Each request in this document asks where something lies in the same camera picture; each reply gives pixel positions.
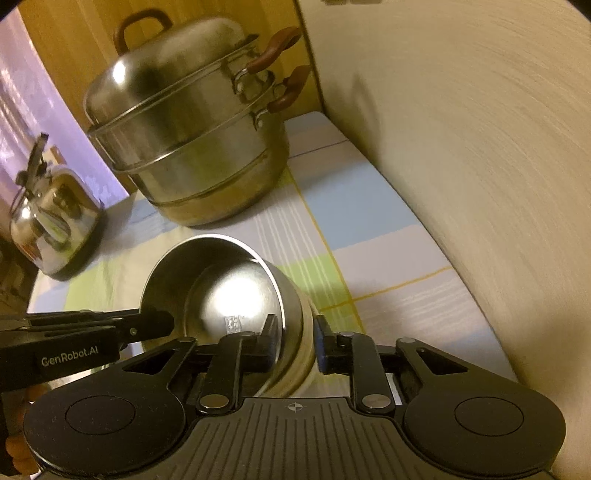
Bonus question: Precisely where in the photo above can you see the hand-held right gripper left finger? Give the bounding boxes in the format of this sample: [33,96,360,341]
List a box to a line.
[122,314,282,413]

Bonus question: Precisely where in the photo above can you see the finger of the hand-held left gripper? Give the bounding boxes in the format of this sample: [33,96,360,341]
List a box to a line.
[0,309,175,345]

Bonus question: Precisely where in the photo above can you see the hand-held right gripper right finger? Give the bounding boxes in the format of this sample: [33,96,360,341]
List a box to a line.
[314,316,469,413]

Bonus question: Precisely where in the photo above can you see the stainless steel bowl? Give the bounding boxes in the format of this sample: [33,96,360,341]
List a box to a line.
[139,234,305,398]

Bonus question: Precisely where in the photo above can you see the person's left hand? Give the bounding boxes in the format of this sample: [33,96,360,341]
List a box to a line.
[6,386,44,477]

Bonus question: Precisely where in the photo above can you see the plaid tablecloth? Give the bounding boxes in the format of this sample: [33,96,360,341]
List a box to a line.
[28,111,518,398]

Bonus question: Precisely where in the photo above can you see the stainless steel kettle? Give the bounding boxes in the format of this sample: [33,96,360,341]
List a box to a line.
[9,132,106,281]

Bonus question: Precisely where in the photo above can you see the stainless steel steamer pot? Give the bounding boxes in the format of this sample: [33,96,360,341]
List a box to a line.
[83,10,312,228]

